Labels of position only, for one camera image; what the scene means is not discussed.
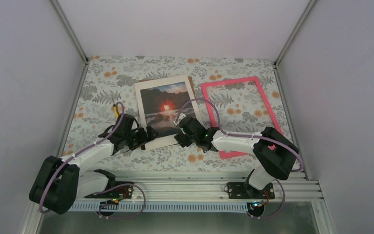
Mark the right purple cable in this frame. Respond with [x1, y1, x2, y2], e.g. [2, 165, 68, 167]
[173, 98, 304, 221]

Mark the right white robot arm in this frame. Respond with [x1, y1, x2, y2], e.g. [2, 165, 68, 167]
[174, 114, 299, 198]

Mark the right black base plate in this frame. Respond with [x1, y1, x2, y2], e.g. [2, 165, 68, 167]
[223, 182, 275, 200]

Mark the aluminium mounting rail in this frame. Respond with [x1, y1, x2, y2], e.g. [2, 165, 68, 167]
[32, 169, 324, 202]

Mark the pink picture frame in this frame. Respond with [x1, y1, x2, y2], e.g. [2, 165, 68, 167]
[201, 76, 283, 159]

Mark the white photo mat board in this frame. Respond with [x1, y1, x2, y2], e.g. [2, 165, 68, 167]
[134, 75, 195, 150]

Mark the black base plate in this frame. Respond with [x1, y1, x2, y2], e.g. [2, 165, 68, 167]
[223, 182, 275, 200]
[85, 181, 133, 200]

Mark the sunset photo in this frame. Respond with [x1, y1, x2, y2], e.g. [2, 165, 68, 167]
[140, 82, 190, 138]

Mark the yellow screwdriver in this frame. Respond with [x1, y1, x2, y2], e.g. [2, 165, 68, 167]
[112, 104, 119, 118]

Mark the floral table mat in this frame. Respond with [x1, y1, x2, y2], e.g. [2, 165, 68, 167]
[62, 56, 291, 172]

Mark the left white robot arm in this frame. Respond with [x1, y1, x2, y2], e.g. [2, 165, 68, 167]
[29, 114, 159, 215]

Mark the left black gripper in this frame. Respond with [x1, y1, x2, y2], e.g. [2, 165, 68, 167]
[124, 126, 158, 150]

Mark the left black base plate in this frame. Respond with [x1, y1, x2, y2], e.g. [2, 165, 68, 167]
[85, 181, 133, 200]

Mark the brown frame backing board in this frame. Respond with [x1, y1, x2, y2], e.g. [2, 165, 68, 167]
[134, 75, 195, 94]

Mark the grey slotted cable duct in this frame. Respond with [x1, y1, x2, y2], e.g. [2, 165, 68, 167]
[69, 201, 248, 213]

